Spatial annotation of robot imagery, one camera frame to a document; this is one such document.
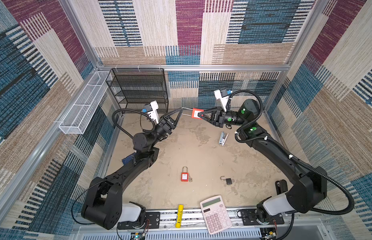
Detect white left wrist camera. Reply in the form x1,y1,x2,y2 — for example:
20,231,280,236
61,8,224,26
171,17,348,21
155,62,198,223
142,101,160,124

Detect yellow marker pen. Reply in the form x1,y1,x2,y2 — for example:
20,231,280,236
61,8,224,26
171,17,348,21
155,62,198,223
175,205,184,229

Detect black mesh shelf rack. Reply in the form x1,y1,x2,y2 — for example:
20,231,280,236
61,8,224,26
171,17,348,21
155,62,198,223
106,68,169,114

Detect pink calculator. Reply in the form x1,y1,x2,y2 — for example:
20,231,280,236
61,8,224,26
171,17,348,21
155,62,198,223
200,195,232,235

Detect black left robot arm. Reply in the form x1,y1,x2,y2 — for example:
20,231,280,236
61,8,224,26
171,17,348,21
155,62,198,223
81,108,183,230

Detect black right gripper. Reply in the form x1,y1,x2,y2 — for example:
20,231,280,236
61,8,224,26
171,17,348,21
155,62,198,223
197,105,247,129

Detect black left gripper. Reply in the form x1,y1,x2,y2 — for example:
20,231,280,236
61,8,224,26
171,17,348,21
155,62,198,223
146,111,180,151

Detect dark blue book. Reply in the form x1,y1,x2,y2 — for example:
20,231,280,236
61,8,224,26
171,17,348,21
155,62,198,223
122,153,136,165

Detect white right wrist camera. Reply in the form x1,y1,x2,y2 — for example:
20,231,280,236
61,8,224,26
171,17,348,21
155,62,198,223
214,89,233,112

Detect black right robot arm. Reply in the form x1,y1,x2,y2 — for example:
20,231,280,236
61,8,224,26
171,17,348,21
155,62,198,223
198,99,327,218

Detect red padlock with label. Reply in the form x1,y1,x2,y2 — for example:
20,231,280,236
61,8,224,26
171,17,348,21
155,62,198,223
181,166,189,182

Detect black corrugated right cable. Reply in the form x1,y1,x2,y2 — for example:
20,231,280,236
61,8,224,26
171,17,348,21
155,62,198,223
226,89,355,216

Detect white wire mesh basket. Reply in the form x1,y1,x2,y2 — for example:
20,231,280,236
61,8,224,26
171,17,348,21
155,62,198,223
59,71,109,135

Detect small black padlock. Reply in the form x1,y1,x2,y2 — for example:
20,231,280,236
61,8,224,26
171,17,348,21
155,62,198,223
220,176,233,185

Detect black corrugated left cable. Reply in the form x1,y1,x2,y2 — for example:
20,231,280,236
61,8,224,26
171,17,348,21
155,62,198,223
111,108,157,140

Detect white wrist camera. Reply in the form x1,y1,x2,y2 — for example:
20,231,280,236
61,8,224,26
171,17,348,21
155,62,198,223
142,101,160,124
214,89,233,112

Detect grey stapler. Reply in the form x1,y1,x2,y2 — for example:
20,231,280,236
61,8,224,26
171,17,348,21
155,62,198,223
219,132,229,146

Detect black corrugated cable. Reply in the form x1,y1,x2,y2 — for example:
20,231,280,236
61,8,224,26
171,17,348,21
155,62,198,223
111,108,157,140
226,89,355,216

